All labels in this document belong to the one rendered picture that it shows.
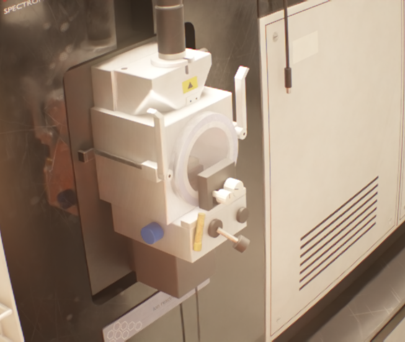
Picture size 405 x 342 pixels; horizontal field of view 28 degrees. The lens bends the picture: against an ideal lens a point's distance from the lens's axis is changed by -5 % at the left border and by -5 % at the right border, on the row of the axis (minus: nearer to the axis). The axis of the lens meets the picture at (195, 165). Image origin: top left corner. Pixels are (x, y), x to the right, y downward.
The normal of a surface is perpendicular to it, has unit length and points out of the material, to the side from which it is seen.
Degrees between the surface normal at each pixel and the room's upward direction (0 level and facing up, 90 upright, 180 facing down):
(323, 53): 90
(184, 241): 90
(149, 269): 90
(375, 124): 90
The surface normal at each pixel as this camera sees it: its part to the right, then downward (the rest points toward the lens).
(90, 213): 0.77, 0.24
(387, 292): -0.06, -0.90
